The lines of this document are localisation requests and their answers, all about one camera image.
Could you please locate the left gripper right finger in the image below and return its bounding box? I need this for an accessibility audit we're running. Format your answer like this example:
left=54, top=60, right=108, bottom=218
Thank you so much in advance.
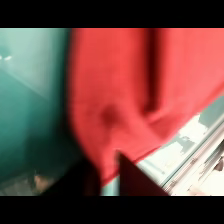
left=118, top=151, right=170, bottom=197

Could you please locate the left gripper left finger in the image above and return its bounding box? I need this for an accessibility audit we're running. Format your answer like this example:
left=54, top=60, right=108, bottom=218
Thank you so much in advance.
left=42, top=157, right=102, bottom=197

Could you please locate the red garment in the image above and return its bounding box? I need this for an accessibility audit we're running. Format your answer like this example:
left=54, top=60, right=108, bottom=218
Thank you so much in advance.
left=65, top=28, right=224, bottom=188

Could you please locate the silver frame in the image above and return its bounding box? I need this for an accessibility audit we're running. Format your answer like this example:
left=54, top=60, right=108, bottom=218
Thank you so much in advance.
left=161, top=119, right=224, bottom=197

